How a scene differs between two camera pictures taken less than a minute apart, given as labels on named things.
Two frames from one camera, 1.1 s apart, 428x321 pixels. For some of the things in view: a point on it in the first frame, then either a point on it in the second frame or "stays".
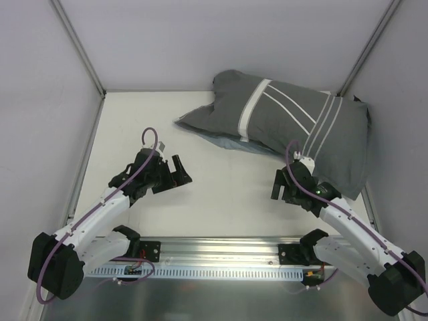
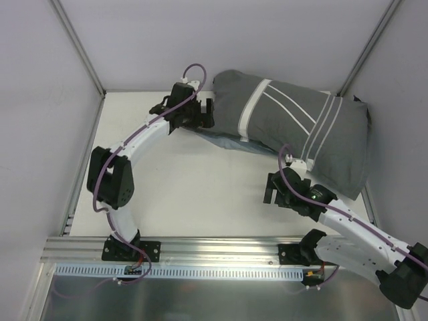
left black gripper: (168, 178) to (203, 112)
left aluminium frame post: (79, 47) stays
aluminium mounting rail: (213, 251) stays
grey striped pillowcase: (332, 128) stays
